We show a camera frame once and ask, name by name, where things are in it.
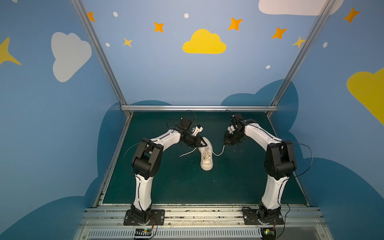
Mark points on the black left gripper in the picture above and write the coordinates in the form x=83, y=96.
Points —
x=197, y=141

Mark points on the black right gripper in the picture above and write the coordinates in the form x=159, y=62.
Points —
x=230, y=140

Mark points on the white shoelace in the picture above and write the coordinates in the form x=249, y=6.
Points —
x=205, y=151

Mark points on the white knit sneaker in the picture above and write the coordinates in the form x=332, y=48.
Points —
x=207, y=161

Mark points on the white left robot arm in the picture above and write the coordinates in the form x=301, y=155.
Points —
x=147, y=161

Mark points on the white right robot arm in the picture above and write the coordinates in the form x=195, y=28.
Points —
x=280, y=163

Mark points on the right green circuit board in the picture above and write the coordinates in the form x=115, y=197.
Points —
x=268, y=234

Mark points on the green circuit board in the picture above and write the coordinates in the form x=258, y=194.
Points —
x=268, y=234
x=142, y=234

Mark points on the left green circuit board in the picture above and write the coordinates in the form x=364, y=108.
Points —
x=142, y=234

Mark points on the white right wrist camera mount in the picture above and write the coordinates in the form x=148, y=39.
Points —
x=231, y=129

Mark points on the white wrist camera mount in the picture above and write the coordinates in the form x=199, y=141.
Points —
x=197, y=129
x=231, y=129

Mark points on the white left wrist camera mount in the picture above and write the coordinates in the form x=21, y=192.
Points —
x=197, y=129

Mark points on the rear horizontal aluminium frame bar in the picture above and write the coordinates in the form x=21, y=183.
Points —
x=147, y=108

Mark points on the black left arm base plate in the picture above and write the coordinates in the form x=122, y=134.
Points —
x=135, y=217

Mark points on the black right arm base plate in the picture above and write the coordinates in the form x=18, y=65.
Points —
x=262, y=217

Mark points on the left side aluminium table rail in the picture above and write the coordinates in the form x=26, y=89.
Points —
x=106, y=180

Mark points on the front aluminium rail platform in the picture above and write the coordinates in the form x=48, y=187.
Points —
x=203, y=222

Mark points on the right rear aluminium frame post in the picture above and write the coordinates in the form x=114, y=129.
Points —
x=311, y=38

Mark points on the aluminium frame post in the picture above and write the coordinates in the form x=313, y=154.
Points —
x=87, y=24
x=311, y=38

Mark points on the left rear aluminium frame post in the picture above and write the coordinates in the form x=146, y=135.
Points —
x=87, y=24

